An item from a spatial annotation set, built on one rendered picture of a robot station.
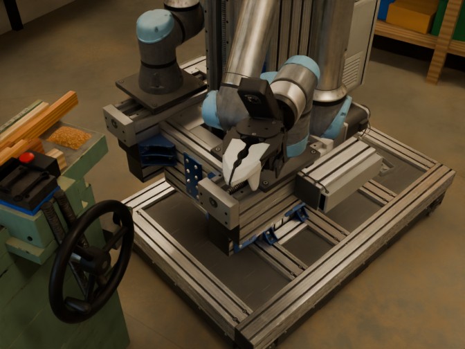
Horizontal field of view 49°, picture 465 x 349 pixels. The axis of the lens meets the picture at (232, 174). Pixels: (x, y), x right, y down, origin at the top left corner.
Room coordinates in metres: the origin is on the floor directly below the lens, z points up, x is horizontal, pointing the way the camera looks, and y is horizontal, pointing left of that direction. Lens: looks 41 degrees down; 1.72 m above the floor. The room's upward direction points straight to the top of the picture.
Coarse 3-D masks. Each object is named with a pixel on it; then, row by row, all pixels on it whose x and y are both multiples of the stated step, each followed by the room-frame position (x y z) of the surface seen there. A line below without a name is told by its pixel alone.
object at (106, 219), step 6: (102, 216) 1.06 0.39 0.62; (108, 216) 1.06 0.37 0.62; (102, 222) 1.03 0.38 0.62; (108, 222) 1.03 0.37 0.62; (102, 228) 1.01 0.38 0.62; (108, 228) 1.01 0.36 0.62; (114, 228) 1.01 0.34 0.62; (108, 234) 1.00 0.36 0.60; (114, 234) 1.00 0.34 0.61; (108, 240) 1.00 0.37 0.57; (120, 240) 1.02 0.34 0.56; (114, 246) 1.00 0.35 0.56
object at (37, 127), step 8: (64, 96) 1.21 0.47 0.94; (72, 96) 1.22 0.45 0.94; (56, 104) 1.18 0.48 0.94; (64, 104) 1.19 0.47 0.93; (72, 104) 1.21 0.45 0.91; (48, 112) 1.14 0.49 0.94; (56, 112) 1.16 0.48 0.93; (64, 112) 1.18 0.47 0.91; (32, 120) 1.10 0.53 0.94; (40, 120) 1.10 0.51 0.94; (48, 120) 1.12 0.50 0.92; (56, 120) 1.15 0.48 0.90; (24, 128) 1.06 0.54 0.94; (32, 128) 1.07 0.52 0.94; (40, 128) 1.09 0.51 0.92; (16, 136) 1.03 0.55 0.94; (24, 136) 1.04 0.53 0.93; (32, 136) 1.06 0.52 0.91
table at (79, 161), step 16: (48, 128) 1.12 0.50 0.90; (80, 128) 1.12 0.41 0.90; (48, 144) 1.05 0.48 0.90; (96, 144) 1.05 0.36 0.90; (80, 160) 0.99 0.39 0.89; (96, 160) 1.04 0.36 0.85; (64, 176) 0.93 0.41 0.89; (80, 176) 0.98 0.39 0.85; (0, 240) 0.73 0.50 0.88; (16, 240) 0.74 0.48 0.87; (0, 256) 0.72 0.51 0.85; (32, 256) 0.71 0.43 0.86; (48, 256) 0.72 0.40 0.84
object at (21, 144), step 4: (24, 140) 0.97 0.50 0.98; (16, 144) 0.95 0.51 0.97; (20, 144) 0.95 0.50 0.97; (24, 144) 0.96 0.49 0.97; (12, 148) 0.94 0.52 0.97; (16, 148) 0.94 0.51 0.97; (20, 148) 0.94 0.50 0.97; (8, 152) 0.92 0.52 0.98; (12, 152) 0.92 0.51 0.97; (16, 152) 0.93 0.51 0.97; (0, 156) 0.91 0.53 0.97; (4, 156) 0.91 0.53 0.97; (8, 156) 0.91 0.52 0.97; (0, 160) 0.89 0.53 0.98; (4, 160) 0.90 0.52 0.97; (0, 164) 0.88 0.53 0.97
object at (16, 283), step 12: (84, 192) 0.98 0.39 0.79; (12, 264) 0.74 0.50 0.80; (24, 264) 0.76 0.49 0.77; (36, 264) 0.79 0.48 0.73; (0, 276) 0.70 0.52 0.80; (12, 276) 0.72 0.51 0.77; (24, 276) 0.75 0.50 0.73; (0, 288) 0.69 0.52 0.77; (12, 288) 0.71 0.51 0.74; (0, 300) 0.68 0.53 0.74
